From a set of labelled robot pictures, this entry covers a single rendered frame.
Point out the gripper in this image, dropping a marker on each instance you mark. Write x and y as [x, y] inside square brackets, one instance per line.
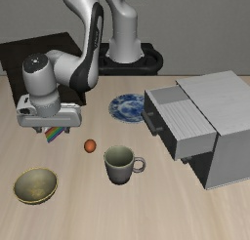
[49, 121]

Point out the rainbow cake wedge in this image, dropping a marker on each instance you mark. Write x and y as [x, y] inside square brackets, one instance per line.
[54, 134]

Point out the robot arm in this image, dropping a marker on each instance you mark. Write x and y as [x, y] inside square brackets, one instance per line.
[123, 29]

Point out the blue and white plate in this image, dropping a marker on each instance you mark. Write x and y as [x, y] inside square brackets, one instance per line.
[127, 108]

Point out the small orange fruit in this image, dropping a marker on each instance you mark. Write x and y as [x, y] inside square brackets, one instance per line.
[90, 146]

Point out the olive bowl with yellow rim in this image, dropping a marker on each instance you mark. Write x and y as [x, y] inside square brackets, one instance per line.
[35, 186]

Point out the grey-green mug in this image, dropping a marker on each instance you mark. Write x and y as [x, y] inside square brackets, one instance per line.
[119, 167]

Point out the grey cabinet drawer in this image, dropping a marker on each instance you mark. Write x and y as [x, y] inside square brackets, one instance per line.
[180, 120]

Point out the grey cabinet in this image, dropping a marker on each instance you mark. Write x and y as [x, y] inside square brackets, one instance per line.
[228, 127]

